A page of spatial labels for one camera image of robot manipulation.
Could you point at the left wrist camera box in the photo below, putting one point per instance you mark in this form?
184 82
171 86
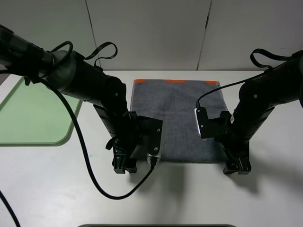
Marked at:
151 139

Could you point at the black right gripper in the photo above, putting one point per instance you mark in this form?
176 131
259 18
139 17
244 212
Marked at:
236 139

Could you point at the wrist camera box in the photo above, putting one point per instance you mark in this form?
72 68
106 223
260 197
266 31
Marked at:
207 128
151 139

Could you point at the grey towel with orange pattern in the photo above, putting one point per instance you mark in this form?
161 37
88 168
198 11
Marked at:
173 102

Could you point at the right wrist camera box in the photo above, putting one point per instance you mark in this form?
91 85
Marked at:
207 128

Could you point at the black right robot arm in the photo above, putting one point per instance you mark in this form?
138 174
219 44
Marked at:
281 83

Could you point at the light green plastic tray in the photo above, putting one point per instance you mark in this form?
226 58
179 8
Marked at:
33 116

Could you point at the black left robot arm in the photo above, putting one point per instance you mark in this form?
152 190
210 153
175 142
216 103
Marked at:
68 72

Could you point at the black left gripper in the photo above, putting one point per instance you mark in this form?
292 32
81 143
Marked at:
126 133

